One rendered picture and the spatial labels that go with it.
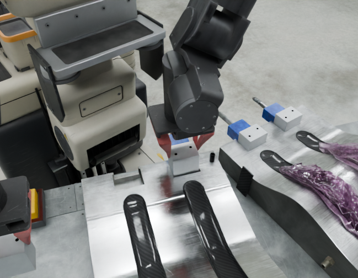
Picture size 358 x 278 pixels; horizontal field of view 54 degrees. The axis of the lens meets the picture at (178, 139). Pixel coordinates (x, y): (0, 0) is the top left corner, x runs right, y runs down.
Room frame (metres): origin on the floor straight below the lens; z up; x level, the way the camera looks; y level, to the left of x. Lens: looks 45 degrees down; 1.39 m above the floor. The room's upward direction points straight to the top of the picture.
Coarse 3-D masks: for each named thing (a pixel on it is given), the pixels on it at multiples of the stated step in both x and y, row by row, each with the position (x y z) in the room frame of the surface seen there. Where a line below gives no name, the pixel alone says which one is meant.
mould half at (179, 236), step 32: (96, 192) 0.38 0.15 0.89; (128, 192) 0.38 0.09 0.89; (160, 192) 0.38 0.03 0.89; (224, 192) 0.38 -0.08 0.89; (96, 224) 0.31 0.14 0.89; (160, 224) 0.31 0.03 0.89; (192, 224) 0.31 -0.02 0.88; (224, 224) 0.31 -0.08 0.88; (96, 256) 0.26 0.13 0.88; (128, 256) 0.26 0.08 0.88; (192, 256) 0.26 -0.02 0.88; (256, 256) 0.25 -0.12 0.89
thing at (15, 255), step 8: (0, 240) 0.24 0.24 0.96; (8, 240) 0.24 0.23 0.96; (16, 240) 0.24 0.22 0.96; (0, 248) 0.23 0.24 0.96; (8, 248) 0.23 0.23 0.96; (16, 248) 0.23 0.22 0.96; (24, 248) 0.23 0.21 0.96; (32, 248) 0.25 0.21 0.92; (0, 256) 0.22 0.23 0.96; (8, 256) 0.22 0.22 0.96; (16, 256) 0.22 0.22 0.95; (24, 256) 0.22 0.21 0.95; (32, 256) 0.24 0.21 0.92; (0, 264) 0.21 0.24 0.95; (8, 264) 0.22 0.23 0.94; (16, 264) 0.22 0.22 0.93; (24, 264) 0.22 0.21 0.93; (32, 264) 0.23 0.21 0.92; (0, 272) 0.21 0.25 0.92; (8, 272) 0.22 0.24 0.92; (16, 272) 0.22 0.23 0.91; (24, 272) 0.22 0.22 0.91
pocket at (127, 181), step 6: (126, 174) 0.43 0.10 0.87; (132, 174) 0.43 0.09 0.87; (138, 174) 0.43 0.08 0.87; (114, 180) 0.42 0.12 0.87; (120, 180) 0.42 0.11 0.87; (126, 180) 0.42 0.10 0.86; (132, 180) 0.42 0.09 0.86; (138, 180) 0.42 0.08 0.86; (120, 186) 0.41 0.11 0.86; (126, 186) 0.41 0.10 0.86; (132, 186) 0.41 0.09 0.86
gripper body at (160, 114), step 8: (168, 96) 0.42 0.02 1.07; (160, 104) 0.46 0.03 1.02; (168, 104) 0.42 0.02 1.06; (152, 112) 0.44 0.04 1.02; (160, 112) 0.44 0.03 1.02; (168, 112) 0.42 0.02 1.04; (152, 120) 0.42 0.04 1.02; (160, 120) 0.42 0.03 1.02; (168, 120) 0.42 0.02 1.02; (160, 128) 0.40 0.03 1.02; (168, 128) 0.40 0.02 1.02; (176, 128) 0.40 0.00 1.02; (160, 136) 0.39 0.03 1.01
